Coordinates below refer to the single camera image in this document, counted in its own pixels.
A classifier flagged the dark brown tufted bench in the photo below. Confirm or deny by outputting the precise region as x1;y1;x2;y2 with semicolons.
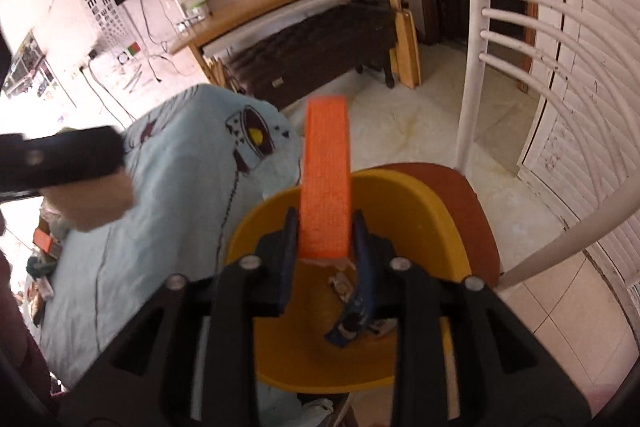
225;2;401;110

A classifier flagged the blue wrapper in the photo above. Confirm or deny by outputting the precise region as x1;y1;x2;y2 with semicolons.
322;302;396;348

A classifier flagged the person's dark red clothing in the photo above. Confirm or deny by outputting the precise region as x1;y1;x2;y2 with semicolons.
0;252;53;408

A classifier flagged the white louvered door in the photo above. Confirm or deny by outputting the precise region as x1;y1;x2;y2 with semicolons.
515;0;640;303

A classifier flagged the small white wrapper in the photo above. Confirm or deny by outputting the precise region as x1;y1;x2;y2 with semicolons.
327;272;356;303

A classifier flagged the person's left hand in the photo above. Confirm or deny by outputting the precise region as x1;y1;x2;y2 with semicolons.
42;171;135;232

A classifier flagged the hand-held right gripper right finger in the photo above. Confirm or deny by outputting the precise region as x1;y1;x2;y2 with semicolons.
351;209;591;427

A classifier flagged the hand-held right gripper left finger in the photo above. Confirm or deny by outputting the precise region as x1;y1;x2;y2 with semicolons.
60;207;301;427

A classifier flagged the black wall cable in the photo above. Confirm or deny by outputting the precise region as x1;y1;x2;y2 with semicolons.
80;57;118;115

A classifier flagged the white drying rack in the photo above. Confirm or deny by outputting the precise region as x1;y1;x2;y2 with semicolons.
372;0;640;293

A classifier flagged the yellow plastic bowl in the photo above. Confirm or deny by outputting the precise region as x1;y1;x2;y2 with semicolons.
224;169;473;395

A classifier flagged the eye chart poster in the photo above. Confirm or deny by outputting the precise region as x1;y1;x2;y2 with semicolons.
75;0;132;52

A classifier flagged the light blue printed blanket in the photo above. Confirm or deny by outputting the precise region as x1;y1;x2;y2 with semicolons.
37;84;351;427

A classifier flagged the photo wall poster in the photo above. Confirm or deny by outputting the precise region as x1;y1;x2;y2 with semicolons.
2;29;56;98

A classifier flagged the orange box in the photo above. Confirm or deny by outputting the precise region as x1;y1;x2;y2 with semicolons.
299;96;352;260

